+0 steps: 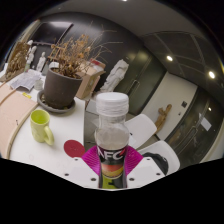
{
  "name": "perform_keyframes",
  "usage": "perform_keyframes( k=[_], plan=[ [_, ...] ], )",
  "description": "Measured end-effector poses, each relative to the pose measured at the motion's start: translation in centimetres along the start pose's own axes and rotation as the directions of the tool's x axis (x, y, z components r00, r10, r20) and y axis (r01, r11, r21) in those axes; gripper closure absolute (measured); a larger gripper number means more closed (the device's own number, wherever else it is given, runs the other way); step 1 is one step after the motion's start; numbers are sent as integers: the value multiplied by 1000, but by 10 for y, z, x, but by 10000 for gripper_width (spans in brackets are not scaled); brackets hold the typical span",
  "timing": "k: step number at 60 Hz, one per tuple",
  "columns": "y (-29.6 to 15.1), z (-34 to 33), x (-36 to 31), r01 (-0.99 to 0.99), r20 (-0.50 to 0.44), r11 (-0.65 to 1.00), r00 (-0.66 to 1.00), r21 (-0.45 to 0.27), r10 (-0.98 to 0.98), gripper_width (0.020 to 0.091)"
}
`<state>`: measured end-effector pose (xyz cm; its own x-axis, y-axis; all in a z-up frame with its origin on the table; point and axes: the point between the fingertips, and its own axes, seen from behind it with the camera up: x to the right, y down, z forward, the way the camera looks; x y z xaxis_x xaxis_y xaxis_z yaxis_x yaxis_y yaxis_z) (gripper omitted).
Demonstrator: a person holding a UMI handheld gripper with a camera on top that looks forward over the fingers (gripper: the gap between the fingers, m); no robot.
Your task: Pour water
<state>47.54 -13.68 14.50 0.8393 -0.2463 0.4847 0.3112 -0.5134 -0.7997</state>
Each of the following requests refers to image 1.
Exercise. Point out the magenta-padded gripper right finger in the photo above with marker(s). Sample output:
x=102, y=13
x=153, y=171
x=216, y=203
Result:
x=135, y=163

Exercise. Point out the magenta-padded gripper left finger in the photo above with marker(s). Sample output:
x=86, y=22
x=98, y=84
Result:
x=89, y=163

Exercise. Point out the clear white-capped drink bottle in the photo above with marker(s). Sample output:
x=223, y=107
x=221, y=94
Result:
x=111, y=140

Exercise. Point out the flat round red coaster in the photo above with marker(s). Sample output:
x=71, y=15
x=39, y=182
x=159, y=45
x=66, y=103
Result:
x=74, y=149

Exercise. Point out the white chair with green cushion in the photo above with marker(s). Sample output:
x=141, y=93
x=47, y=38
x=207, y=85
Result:
x=163, y=150

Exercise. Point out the white plastic chair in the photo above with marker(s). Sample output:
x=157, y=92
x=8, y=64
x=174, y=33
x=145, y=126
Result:
x=143, y=128

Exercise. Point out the wooden figure sculpture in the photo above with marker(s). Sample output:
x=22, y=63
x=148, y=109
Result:
x=163, y=116

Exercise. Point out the grey plant saucer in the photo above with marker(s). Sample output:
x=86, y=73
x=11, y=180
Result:
x=56, y=110

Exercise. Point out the yellow-green mug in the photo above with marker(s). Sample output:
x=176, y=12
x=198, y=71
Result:
x=39, y=125

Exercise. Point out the dark pot with dried plant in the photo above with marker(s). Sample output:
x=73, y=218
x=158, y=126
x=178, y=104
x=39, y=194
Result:
x=61, y=88

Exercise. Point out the brown cardboard box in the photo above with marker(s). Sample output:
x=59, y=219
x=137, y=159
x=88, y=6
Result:
x=87, y=83

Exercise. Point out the dark double door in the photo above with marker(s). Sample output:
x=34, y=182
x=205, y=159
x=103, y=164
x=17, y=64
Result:
x=146, y=76

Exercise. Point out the large pink board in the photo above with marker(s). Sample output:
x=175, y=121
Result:
x=13, y=116

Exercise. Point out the large white statue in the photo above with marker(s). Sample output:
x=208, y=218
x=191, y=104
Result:
x=115, y=75

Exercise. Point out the small yellow item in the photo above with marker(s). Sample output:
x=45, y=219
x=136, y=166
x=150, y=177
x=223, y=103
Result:
x=26, y=95

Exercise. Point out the small white cup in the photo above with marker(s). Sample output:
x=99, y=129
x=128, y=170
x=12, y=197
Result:
x=39, y=85

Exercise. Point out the printed paper sheet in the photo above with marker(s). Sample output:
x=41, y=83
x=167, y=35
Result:
x=25, y=80

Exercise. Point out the round ceiling light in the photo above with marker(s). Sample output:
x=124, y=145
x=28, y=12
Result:
x=211, y=74
x=169, y=58

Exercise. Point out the small white figurine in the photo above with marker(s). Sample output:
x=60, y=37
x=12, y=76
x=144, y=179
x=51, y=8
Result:
x=41, y=61

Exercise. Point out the wooden easel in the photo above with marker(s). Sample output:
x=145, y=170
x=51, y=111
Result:
x=55, y=53

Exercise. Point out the dark wall screen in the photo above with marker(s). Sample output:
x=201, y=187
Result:
x=50, y=31

